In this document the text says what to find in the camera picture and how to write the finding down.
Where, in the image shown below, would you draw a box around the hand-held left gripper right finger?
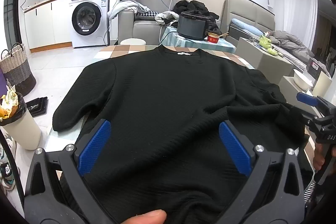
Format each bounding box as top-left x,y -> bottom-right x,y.
218,120 -> 306,224

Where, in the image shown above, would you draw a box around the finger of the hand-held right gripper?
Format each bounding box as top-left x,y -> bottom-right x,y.
304,118 -> 320,128
296,92 -> 329,116

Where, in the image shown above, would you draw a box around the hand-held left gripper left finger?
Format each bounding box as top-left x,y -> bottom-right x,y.
24,119 -> 116,224

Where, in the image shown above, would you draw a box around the black knit sweater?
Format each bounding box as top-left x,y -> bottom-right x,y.
52,45 -> 313,224

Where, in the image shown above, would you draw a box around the pile of black clothes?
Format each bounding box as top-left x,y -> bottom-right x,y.
173,0 -> 223,36

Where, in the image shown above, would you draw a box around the person's right hand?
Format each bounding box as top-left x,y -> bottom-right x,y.
312,144 -> 326,171

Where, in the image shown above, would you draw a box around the person's left hand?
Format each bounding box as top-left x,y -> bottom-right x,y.
123,209 -> 167,224

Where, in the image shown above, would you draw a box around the low grey cabinet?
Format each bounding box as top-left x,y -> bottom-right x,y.
278,76 -> 315,104

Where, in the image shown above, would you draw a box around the white basin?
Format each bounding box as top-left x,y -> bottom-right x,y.
293,69 -> 314,91

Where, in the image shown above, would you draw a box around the cream box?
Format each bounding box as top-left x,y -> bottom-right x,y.
312,70 -> 336,102

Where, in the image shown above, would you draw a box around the black box with red label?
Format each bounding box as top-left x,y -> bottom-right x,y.
307,57 -> 331,78

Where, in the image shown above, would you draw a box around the grey blanket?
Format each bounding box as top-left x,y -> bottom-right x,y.
270,30 -> 317,63

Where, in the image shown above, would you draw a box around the tall grey cabinet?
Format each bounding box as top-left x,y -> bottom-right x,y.
236,37 -> 295,78

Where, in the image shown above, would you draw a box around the black floor tray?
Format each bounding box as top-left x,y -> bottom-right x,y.
25,97 -> 49,117

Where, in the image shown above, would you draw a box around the cream trash bin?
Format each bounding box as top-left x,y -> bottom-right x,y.
0,93 -> 42,150

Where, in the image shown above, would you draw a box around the white sneaker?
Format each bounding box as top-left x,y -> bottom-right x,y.
0,132 -> 17,159

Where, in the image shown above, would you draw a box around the white curtain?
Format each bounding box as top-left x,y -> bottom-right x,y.
289,0 -> 320,51

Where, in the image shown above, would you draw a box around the light blue pillow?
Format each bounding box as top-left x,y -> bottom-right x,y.
231,18 -> 263,35

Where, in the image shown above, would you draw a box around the crumpled yellow wrappers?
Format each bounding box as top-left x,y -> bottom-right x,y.
0,86 -> 19,119

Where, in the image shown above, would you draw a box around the checked tablecloth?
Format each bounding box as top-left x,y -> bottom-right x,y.
45,44 -> 317,193

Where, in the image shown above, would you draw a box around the woven laundry basket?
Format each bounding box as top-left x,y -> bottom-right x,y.
0,42 -> 37,96

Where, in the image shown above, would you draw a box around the side table with blue cloth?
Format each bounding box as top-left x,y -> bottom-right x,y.
160,26 -> 236,54

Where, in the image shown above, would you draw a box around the white round stool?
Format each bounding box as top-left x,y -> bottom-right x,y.
120,38 -> 146,46

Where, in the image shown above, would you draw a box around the purple bag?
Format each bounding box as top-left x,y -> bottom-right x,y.
0,69 -> 9,94

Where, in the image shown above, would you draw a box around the black electric cooker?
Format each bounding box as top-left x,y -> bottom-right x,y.
177,11 -> 210,40

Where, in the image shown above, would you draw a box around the grey sofa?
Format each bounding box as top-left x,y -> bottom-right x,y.
118,7 -> 181,46

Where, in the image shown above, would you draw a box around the white washing machine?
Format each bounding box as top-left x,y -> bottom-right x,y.
69,0 -> 110,48

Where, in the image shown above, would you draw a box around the white kitchen base cabinets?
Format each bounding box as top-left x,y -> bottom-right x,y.
24,0 -> 73,53

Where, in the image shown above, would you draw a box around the houndstooth pillow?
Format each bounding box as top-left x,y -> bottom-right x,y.
135,11 -> 159,21

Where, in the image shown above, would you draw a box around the light grey hoodie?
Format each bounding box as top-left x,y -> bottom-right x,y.
108,0 -> 151,21

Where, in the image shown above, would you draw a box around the white grey garment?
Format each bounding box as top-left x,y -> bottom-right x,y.
155,11 -> 181,26

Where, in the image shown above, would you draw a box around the dark glass door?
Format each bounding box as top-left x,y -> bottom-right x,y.
4,0 -> 23,44

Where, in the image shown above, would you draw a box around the black cable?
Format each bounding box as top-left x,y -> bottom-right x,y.
0,132 -> 22,214

